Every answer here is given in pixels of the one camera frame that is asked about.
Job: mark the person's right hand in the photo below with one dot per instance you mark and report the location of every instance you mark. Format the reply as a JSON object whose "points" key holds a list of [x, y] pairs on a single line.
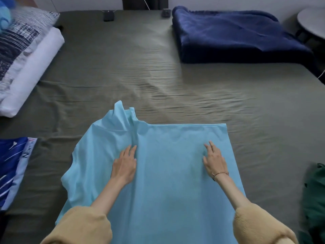
{"points": [[215, 162]]}

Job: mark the fluffy blue plush item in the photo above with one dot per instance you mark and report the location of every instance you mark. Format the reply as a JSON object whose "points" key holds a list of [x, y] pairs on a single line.
{"points": [[5, 15]]}

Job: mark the plain white pillow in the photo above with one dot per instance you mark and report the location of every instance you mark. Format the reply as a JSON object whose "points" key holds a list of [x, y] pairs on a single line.
{"points": [[30, 76]]}

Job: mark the blue white patterned cloth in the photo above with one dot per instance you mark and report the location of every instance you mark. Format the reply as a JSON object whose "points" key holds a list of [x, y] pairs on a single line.
{"points": [[11, 167]]}

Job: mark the dark green cloth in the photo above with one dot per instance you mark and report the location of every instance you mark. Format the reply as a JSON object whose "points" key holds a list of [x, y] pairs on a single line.
{"points": [[313, 200]]}

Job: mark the beige fleece sleeve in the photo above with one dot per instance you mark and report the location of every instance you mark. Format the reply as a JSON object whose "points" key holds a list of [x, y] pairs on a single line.
{"points": [[81, 227], [259, 226]]}

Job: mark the grey-green bed sheet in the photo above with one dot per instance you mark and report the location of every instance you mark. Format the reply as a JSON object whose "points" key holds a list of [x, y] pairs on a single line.
{"points": [[152, 73]]}

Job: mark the person's right thumb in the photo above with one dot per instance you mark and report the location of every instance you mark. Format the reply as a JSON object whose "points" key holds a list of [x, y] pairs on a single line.
{"points": [[205, 161]]}

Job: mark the round grey side table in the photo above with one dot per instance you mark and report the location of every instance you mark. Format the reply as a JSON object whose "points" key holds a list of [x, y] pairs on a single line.
{"points": [[313, 21]]}

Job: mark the beige fleece left sleeve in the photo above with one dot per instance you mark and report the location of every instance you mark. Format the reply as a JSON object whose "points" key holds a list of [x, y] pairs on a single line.
{"points": [[81, 227]]}

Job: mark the person's right forearm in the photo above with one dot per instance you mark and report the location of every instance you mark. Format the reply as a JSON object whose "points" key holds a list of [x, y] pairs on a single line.
{"points": [[231, 191]]}

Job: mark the light blue cloth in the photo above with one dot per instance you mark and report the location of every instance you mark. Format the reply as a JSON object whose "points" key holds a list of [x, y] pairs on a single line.
{"points": [[167, 195]]}

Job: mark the person's left fingers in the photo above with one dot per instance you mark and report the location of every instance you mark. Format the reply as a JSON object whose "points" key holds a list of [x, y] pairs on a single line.
{"points": [[128, 151]]}

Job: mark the folded navy blue blanket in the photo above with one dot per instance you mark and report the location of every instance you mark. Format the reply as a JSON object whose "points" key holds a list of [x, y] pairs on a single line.
{"points": [[236, 35]]}

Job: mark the person's left forearm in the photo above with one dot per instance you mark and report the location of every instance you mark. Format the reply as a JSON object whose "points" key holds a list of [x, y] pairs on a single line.
{"points": [[109, 195]]}

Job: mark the person's left hand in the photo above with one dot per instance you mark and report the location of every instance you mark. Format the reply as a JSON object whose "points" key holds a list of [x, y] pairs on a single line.
{"points": [[124, 167]]}

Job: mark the dark curtain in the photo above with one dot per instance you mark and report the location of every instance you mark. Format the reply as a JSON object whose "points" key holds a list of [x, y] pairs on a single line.
{"points": [[144, 2]]}

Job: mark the navy white striped pillow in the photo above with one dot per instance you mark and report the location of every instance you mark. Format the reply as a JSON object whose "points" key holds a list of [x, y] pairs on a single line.
{"points": [[20, 43]]}

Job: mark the beige fleece right sleeve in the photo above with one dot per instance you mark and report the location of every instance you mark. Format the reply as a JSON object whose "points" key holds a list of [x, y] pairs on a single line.
{"points": [[259, 226]]}

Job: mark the black charger box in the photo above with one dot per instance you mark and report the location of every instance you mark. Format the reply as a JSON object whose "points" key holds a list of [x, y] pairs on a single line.
{"points": [[108, 15], [166, 13]]}

